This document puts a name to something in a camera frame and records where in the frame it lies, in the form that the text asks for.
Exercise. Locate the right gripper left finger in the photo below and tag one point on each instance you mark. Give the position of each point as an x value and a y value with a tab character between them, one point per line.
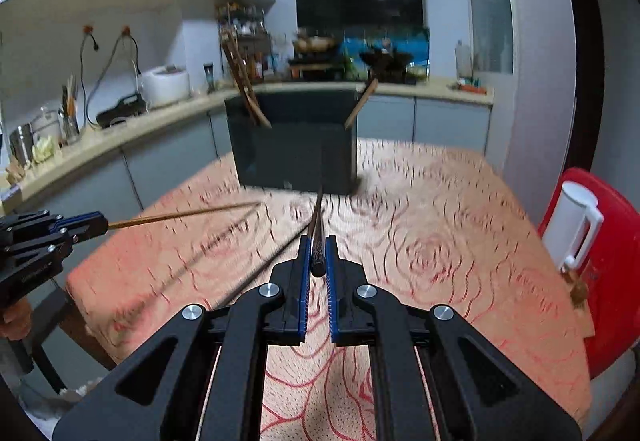
157	393

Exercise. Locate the metal spice rack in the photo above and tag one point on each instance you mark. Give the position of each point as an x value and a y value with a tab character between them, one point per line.
246	25

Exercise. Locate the person left hand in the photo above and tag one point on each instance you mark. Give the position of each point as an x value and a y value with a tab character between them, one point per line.
16	321

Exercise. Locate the dark green utensil holder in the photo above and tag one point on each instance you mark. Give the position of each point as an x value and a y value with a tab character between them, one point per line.
307	128

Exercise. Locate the black wok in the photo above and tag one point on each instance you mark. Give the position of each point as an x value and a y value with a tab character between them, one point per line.
387	67

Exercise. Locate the countertop utensil jar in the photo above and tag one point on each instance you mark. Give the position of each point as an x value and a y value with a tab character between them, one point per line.
67	114

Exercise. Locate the rose pattern tablecloth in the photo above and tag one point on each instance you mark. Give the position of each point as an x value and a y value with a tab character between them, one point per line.
428	224

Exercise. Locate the white electric kettle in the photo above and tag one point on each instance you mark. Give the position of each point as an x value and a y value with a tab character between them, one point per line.
573	227

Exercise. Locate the lower kitchen cabinets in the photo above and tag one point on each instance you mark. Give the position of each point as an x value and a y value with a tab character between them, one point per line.
124	169

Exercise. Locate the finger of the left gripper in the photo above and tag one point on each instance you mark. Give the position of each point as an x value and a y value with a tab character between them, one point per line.
81	228

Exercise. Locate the dark brown chopstick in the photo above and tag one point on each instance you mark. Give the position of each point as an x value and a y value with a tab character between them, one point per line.
367	92
265	122

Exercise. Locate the black pepper grinder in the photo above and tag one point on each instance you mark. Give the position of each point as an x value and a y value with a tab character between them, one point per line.
209	77

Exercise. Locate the dark long chopstick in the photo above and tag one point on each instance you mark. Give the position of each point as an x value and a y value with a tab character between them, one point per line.
153	270

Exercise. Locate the white rice cooker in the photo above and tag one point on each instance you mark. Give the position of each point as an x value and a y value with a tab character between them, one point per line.
165	85

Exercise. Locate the red plastic chair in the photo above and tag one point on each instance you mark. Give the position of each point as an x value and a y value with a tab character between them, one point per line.
610	272

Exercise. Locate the black countertop appliance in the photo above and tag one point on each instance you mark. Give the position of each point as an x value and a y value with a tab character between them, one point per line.
126	107

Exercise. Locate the reddish brown chopstick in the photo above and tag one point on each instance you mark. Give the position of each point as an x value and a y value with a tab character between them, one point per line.
238	71

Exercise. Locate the light bamboo chopstick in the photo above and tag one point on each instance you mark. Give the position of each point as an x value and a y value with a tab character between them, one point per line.
135	222
211	378

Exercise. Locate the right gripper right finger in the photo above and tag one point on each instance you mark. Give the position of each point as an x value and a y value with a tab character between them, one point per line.
434	376

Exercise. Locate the white plastic bottle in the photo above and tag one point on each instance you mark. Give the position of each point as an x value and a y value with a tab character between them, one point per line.
464	60

